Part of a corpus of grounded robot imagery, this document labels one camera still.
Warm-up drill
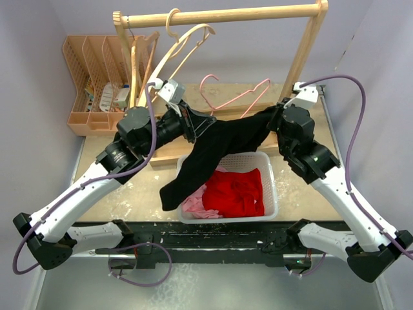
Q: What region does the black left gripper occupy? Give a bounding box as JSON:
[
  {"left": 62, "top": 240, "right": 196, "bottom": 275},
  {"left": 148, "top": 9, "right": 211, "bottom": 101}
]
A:
[{"left": 139, "top": 98, "right": 216, "bottom": 156}]

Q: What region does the black t shirt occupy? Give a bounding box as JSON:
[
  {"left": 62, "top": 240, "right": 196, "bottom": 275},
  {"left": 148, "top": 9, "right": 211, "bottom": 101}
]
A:
[{"left": 159, "top": 106, "right": 276, "bottom": 211}]

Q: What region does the pink wire hanger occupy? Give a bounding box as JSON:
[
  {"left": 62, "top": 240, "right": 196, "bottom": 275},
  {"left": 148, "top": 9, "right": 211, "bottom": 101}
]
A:
[{"left": 199, "top": 74, "right": 271, "bottom": 119}]

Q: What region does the red t shirt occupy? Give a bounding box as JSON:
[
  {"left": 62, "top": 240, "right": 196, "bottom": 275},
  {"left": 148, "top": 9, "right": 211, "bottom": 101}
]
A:
[{"left": 206, "top": 169, "right": 265, "bottom": 218}]

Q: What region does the pink t shirt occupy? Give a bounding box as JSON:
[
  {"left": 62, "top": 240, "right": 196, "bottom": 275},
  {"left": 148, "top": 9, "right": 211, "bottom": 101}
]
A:
[{"left": 181, "top": 183, "right": 223, "bottom": 219}]

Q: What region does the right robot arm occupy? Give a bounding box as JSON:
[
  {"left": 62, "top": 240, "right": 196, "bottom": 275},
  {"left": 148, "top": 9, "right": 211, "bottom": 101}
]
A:
[{"left": 268, "top": 103, "right": 412, "bottom": 283}]

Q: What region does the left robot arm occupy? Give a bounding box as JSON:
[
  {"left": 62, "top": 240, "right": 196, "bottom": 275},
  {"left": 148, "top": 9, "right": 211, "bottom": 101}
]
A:
[{"left": 13, "top": 101, "right": 216, "bottom": 270}]

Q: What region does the white plastic laundry basket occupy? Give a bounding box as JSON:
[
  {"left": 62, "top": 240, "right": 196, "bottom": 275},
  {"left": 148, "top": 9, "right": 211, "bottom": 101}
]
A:
[{"left": 177, "top": 152, "right": 278, "bottom": 224}]

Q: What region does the white box in organizer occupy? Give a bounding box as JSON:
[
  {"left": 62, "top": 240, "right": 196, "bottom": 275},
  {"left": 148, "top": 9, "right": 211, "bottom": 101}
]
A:
[{"left": 113, "top": 88, "right": 130, "bottom": 109}]

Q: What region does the pink plastic file organizer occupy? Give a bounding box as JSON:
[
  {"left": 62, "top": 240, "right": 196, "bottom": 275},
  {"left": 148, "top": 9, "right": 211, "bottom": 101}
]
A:
[{"left": 62, "top": 35, "right": 130, "bottom": 136}]

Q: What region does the wooden clothes rack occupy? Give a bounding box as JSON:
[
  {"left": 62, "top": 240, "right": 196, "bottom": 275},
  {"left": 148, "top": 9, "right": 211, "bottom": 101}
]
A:
[{"left": 112, "top": 0, "right": 330, "bottom": 167}]

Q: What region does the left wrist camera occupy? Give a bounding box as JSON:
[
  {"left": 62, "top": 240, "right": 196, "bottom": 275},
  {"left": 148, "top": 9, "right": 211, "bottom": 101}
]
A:
[{"left": 152, "top": 78, "right": 186, "bottom": 105}]

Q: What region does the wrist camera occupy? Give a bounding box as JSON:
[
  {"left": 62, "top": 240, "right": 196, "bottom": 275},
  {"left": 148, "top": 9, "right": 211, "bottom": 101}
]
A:
[
  {"left": 283, "top": 82, "right": 319, "bottom": 110},
  {"left": 152, "top": 78, "right": 186, "bottom": 105}
]

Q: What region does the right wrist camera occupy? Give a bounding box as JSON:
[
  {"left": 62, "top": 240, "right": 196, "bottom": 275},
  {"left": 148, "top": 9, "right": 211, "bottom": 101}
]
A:
[{"left": 283, "top": 82, "right": 319, "bottom": 110}]

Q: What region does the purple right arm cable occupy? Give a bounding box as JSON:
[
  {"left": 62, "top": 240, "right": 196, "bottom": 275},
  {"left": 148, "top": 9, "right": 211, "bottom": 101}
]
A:
[{"left": 298, "top": 74, "right": 413, "bottom": 261}]

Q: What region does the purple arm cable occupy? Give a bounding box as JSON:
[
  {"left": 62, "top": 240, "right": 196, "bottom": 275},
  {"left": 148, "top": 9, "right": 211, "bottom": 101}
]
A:
[
  {"left": 12, "top": 83, "right": 159, "bottom": 275},
  {"left": 298, "top": 74, "right": 413, "bottom": 261}
]

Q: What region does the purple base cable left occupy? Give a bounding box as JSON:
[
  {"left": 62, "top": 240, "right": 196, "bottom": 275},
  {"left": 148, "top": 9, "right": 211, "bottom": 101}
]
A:
[{"left": 108, "top": 242, "right": 173, "bottom": 287}]

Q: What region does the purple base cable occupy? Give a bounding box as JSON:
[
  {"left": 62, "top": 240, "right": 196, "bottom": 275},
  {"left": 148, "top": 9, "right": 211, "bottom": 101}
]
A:
[
  {"left": 108, "top": 242, "right": 173, "bottom": 287},
  {"left": 288, "top": 251, "right": 327, "bottom": 278}
]

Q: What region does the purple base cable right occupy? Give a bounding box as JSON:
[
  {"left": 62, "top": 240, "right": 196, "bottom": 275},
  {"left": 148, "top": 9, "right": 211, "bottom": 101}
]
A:
[{"left": 288, "top": 251, "right": 327, "bottom": 278}]

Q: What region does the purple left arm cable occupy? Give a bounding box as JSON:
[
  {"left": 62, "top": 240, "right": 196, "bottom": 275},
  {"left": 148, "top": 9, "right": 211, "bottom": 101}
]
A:
[{"left": 12, "top": 83, "right": 159, "bottom": 275}]

